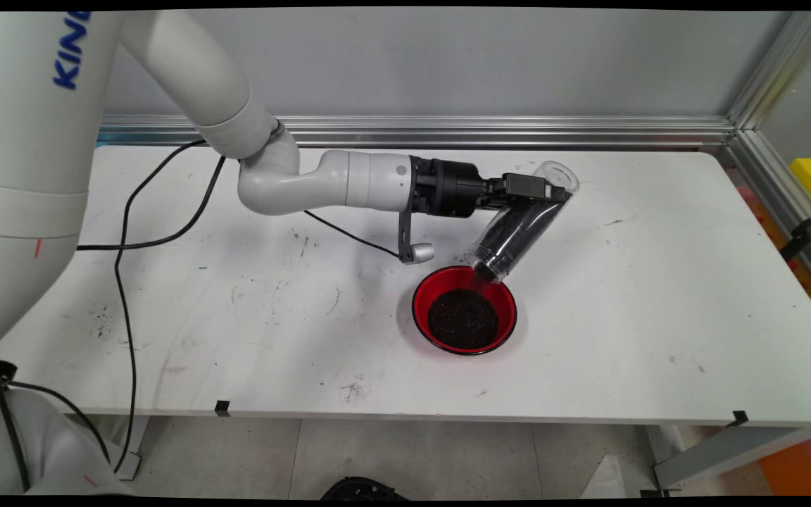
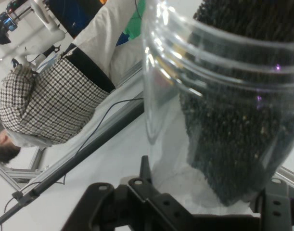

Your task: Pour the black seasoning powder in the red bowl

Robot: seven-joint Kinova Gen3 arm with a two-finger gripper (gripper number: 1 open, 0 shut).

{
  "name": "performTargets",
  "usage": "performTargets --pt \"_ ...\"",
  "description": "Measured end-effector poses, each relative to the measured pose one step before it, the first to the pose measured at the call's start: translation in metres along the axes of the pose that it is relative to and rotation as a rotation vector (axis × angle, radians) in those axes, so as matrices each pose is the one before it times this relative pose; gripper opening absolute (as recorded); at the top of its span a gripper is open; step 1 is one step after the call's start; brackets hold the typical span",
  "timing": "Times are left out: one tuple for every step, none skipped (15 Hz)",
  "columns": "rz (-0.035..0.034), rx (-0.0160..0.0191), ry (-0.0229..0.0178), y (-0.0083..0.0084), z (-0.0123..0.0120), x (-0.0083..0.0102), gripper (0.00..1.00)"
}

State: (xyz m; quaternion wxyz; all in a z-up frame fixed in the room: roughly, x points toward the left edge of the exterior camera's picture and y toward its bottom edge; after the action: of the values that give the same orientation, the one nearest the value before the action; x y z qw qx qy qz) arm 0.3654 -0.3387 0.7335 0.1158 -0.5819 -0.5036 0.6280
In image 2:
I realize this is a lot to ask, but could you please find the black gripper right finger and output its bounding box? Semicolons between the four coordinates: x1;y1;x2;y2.
250;177;294;231

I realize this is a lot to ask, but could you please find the dark navy cloth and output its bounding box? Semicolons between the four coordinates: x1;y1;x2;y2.
47;0;106;39

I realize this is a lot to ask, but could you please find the aluminium frame rail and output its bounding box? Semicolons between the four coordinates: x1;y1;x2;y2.
271;165;294;191

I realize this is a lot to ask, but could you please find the black stand rod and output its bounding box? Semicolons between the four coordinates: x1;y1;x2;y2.
0;96;145;226

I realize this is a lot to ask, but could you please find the person in checked jacket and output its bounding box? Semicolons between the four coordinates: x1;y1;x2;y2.
0;43;116;166

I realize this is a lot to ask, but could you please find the blue plastic object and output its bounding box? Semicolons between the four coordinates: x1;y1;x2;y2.
115;30;131;47

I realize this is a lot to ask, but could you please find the grey aluminium bar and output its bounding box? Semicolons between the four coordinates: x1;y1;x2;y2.
15;97;144;197

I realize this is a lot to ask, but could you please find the green plastic block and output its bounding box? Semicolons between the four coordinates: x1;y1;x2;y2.
123;0;147;41

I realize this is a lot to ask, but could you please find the clear plastic jar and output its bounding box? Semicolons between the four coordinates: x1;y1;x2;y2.
141;0;294;210

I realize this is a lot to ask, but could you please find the thin black cable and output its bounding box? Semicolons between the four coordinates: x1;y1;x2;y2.
3;97;144;215

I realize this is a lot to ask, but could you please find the black camera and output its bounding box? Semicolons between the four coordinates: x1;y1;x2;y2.
0;22;12;45

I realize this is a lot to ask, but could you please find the aluminium frame structure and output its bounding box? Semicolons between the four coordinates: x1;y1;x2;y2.
0;88;45;192

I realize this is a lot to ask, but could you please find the black seeds heap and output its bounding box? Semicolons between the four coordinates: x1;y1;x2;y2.
179;0;294;207

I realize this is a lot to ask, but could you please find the blue screen device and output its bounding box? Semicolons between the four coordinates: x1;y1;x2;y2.
0;12;18;31

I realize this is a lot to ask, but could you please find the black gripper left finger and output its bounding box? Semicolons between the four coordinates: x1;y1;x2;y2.
61;155;194;231

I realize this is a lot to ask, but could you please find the white cloth bag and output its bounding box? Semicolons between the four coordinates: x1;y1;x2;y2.
71;0;147;81

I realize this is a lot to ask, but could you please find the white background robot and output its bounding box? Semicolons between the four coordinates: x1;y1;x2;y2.
13;0;66;71

